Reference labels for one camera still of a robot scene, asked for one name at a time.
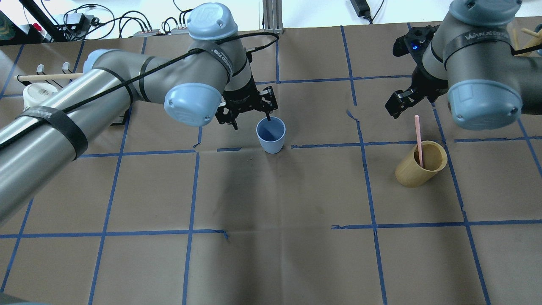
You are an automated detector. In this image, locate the wooden rack dowel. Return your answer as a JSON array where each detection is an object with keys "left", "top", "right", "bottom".
[{"left": 13, "top": 73, "right": 84, "bottom": 82}]

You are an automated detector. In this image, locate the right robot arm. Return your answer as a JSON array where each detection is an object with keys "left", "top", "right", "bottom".
[{"left": 385, "top": 0, "right": 542, "bottom": 130}]

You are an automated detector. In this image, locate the white upside-down cup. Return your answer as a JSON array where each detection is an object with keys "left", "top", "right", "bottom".
[{"left": 22, "top": 82, "right": 58, "bottom": 110}]

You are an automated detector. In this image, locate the light blue cup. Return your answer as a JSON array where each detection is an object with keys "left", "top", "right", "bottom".
[{"left": 256, "top": 116, "right": 287, "bottom": 154}]

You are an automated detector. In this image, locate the aluminium frame post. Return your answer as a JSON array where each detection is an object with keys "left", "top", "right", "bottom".
[{"left": 263, "top": 0, "right": 284, "bottom": 34}]

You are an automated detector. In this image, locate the black power adapter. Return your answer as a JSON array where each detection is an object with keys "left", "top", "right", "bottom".
[
  {"left": 350, "top": 0, "right": 371, "bottom": 20},
  {"left": 62, "top": 12, "right": 86, "bottom": 31}
]

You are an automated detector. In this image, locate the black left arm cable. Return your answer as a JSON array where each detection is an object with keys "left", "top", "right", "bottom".
[{"left": 0, "top": 32, "right": 280, "bottom": 149}]

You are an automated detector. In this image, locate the black mug rack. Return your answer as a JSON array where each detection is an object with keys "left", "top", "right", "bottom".
[{"left": 32, "top": 67, "right": 136, "bottom": 129}]

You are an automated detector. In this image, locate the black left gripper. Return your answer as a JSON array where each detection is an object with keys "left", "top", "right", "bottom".
[{"left": 215, "top": 76, "right": 278, "bottom": 130}]

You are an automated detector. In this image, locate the bamboo cylinder holder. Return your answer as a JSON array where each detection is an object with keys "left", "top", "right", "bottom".
[{"left": 394, "top": 141, "right": 448, "bottom": 189}]

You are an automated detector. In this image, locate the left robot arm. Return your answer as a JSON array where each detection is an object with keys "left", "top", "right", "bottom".
[{"left": 0, "top": 3, "right": 278, "bottom": 224}]

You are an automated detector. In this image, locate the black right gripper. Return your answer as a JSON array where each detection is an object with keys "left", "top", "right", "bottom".
[{"left": 384, "top": 64, "right": 449, "bottom": 119}]

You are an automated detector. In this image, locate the grey usb hub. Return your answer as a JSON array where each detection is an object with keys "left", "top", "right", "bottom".
[
  {"left": 132, "top": 29, "right": 163, "bottom": 37},
  {"left": 169, "top": 27, "right": 189, "bottom": 35}
]

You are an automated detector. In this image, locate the round wooden cup stand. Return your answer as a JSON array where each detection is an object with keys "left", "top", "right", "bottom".
[{"left": 511, "top": 28, "right": 542, "bottom": 51}]

